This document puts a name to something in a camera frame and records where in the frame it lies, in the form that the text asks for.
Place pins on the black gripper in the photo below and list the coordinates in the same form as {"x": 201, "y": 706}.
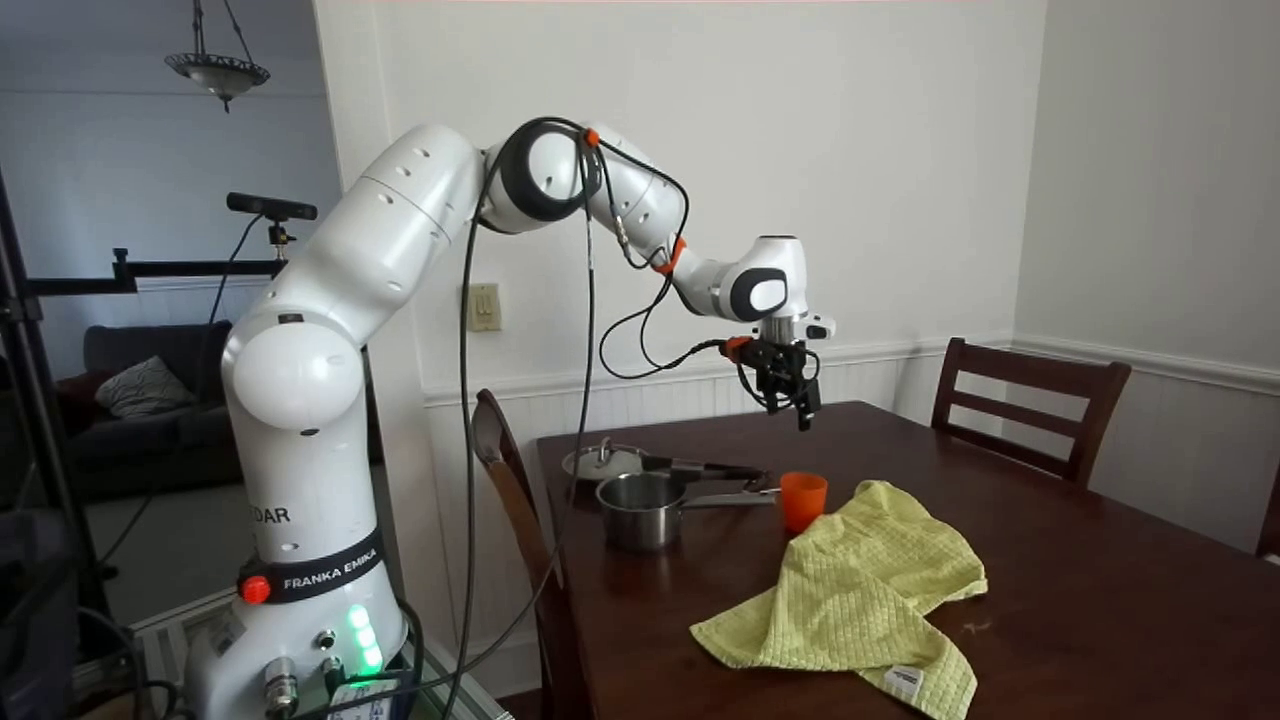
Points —
{"x": 799, "y": 366}

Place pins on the dark bulky object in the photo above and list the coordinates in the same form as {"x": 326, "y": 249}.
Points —
{"x": 35, "y": 612}

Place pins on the dark grey sofa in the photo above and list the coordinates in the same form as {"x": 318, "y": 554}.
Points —
{"x": 145, "y": 452}

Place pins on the yellow dish cloth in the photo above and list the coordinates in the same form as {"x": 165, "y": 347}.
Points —
{"x": 853, "y": 600}

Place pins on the black camera on stand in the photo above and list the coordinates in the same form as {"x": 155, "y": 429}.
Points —
{"x": 270, "y": 206}

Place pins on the grey sofa pillow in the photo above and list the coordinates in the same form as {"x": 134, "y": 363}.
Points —
{"x": 143, "y": 391}

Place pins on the orange plastic cup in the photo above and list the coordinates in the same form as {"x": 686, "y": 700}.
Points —
{"x": 800, "y": 500}

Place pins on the cream wall light switch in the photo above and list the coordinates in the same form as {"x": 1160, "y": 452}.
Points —
{"x": 484, "y": 305}

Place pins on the hanging ceiling lamp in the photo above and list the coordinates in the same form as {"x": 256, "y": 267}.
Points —
{"x": 223, "y": 74}

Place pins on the black horizontal boom bar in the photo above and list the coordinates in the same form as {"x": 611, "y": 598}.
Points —
{"x": 160, "y": 272}

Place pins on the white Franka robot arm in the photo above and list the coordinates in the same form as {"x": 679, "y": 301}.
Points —
{"x": 385, "y": 225}

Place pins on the glass pot lid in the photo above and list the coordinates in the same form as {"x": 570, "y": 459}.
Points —
{"x": 602, "y": 462}

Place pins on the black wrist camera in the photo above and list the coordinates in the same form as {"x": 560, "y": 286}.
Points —
{"x": 762, "y": 359}

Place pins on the white robot mounting platform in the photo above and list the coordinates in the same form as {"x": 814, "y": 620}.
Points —
{"x": 160, "y": 642}

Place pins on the black tripod pole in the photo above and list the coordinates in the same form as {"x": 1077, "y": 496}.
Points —
{"x": 35, "y": 402}

